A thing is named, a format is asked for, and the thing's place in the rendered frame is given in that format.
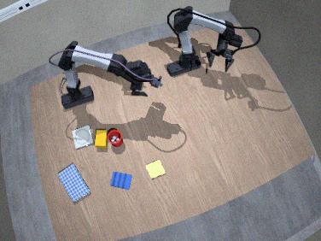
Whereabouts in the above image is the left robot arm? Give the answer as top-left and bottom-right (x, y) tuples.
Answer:
(166, 6), (242, 73)

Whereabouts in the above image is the red cup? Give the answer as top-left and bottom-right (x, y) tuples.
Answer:
(108, 130), (123, 147)

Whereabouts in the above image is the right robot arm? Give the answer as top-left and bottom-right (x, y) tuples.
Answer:
(58, 41), (149, 106)

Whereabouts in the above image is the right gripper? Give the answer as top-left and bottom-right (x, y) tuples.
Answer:
(128, 68), (159, 97)

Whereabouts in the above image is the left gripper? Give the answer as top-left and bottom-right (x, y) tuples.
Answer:
(207, 41), (235, 72)

